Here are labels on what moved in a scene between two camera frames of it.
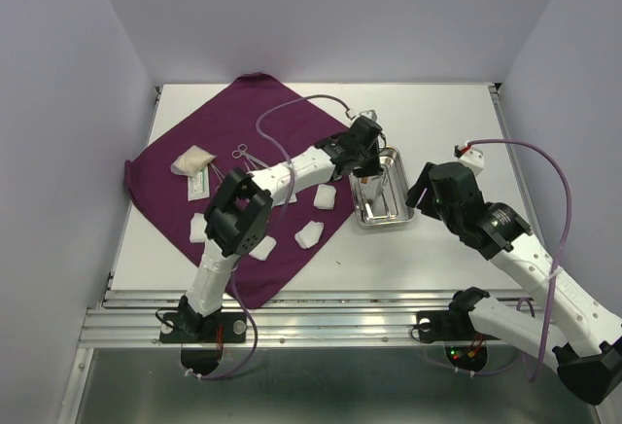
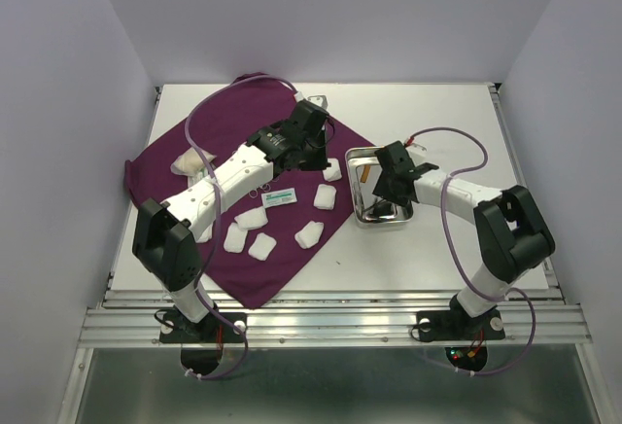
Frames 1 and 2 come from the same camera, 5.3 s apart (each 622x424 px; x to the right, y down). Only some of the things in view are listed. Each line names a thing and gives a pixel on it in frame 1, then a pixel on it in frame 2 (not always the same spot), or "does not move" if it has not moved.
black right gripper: [415, 193] → [382, 190]
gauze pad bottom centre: [263, 248] does not move
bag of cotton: [191, 161] does not move
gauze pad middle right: [325, 197] does not move
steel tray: [380, 200] does not move
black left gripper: [373, 168] → [321, 162]
